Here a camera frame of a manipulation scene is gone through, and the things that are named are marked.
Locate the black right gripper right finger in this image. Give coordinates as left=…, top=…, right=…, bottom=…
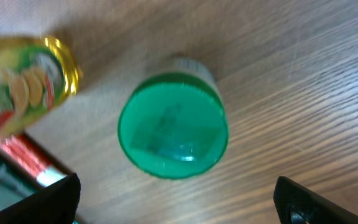
left=273, top=176, right=358, bottom=224

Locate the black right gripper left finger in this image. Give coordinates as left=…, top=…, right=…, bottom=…
left=0, top=173, right=81, bottom=224

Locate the red stick packet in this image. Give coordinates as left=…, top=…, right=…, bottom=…
left=0, top=133, right=72, bottom=187

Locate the yellow drink bottle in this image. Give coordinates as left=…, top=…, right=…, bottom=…
left=0, top=36, right=80, bottom=141

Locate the green lidded white jar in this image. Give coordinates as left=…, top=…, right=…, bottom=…
left=117, top=57, right=229, bottom=180

